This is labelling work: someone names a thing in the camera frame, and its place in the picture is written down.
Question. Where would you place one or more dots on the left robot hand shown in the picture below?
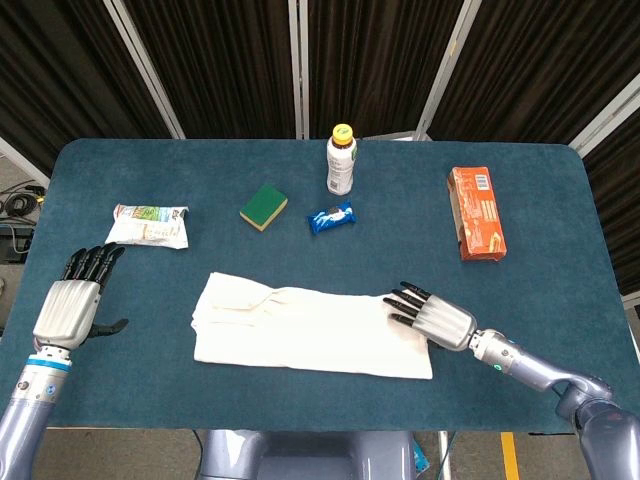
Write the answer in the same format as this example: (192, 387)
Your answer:
(65, 312)

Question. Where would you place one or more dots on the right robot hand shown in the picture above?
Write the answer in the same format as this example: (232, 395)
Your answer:
(447, 325)

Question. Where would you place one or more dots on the white T-shirt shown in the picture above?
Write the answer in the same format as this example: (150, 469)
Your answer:
(310, 335)

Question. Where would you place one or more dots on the dark equipment box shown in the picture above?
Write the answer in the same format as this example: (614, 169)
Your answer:
(15, 242)

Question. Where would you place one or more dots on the orange cardboard box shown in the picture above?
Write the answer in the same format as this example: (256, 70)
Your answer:
(477, 215)

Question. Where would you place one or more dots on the white snack bag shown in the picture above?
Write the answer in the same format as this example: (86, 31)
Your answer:
(147, 227)

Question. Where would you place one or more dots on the metal table leg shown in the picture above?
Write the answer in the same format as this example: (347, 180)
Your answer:
(444, 455)

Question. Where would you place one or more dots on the blue floor object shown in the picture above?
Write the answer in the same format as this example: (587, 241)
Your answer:
(421, 457)

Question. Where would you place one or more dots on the yellow floor tape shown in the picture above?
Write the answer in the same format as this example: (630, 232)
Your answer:
(509, 457)

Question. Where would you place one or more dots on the blue cookie packet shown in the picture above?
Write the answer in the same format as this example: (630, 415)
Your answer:
(331, 218)

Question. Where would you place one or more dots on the grey-blue robot torso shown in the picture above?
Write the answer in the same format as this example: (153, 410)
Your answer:
(325, 456)

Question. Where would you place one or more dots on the white bottle yellow cap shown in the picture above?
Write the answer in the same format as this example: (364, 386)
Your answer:
(341, 167)

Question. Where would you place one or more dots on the black pleated curtain panel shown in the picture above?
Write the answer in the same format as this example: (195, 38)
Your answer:
(540, 65)
(620, 210)
(375, 65)
(50, 75)
(225, 65)

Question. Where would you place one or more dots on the green yellow sponge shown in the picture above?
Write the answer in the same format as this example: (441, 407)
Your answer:
(262, 205)

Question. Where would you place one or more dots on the white partition frame post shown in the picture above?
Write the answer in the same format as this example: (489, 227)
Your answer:
(145, 67)
(448, 67)
(304, 65)
(605, 120)
(20, 161)

